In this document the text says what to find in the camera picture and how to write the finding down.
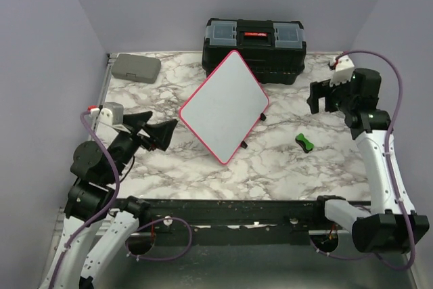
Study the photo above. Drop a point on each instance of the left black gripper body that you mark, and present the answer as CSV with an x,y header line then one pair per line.
x,y
126,146

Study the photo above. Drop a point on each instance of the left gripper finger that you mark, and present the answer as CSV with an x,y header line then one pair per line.
x,y
160,134
135,122

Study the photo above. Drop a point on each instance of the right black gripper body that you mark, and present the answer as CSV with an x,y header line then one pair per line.
x,y
341,99

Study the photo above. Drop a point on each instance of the green whiteboard eraser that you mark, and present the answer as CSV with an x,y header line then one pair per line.
x,y
304,143

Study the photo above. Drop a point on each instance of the pink framed whiteboard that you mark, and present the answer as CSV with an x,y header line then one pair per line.
x,y
223,110

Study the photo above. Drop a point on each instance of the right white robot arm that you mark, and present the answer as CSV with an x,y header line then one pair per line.
x,y
392,223

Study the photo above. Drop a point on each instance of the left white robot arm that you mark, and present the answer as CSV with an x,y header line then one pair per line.
x,y
80,259

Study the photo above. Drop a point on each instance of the grey plastic case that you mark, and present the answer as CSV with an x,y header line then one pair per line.
x,y
136,68

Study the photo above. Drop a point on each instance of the black plastic toolbox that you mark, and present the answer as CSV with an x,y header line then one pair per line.
x,y
274,51

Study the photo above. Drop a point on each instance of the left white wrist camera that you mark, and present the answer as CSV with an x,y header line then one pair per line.
x,y
109,114

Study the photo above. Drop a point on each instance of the aluminium frame rail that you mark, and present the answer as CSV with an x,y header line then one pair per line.
x,y
58,227

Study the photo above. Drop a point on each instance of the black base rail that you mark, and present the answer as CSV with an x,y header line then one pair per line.
x,y
233,222

